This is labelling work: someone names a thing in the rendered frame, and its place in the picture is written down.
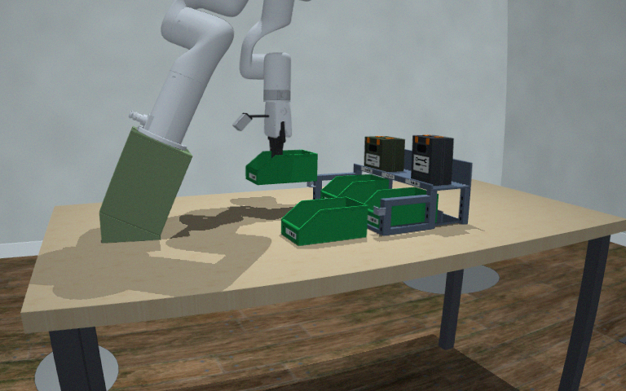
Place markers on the green bin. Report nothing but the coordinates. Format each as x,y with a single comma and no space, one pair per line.
326,220
402,214
286,168
356,187

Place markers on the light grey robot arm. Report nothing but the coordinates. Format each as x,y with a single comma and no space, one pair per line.
209,37

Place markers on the olive green tool case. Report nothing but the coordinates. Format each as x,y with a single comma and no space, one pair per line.
383,153

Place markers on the black tool case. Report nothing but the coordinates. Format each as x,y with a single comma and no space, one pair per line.
432,159

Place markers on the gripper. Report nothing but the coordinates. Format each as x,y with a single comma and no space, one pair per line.
277,123

